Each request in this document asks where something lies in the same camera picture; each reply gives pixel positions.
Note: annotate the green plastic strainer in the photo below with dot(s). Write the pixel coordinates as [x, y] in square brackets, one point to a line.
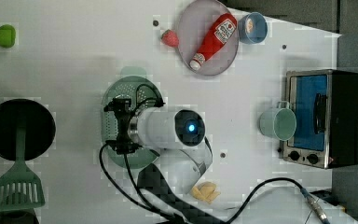
[133, 84]

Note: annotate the peeled banana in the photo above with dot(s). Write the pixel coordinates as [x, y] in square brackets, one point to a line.
[205, 192]

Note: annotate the green mug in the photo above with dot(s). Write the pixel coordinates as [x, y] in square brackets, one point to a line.
[278, 122]

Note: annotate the green pepper toy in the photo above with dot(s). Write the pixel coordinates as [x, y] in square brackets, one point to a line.
[7, 36]

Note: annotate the green slotted spatula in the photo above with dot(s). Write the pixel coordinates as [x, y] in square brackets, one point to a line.
[20, 187]

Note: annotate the red ketchup bottle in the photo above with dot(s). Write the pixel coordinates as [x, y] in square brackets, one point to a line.
[216, 38]

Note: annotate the blue bowl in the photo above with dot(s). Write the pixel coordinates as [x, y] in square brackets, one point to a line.
[260, 29]

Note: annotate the black frying pan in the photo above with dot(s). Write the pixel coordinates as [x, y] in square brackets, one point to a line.
[40, 128]

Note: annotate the toaster oven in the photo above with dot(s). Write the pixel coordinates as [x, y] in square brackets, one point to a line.
[325, 103]

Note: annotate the red strawberry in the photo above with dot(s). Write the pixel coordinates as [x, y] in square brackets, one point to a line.
[170, 38]

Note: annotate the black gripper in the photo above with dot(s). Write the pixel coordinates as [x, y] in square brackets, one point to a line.
[123, 143]

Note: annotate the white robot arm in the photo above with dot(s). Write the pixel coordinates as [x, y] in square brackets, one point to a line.
[168, 145]

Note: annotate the orange half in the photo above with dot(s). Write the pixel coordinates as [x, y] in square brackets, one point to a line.
[249, 26]

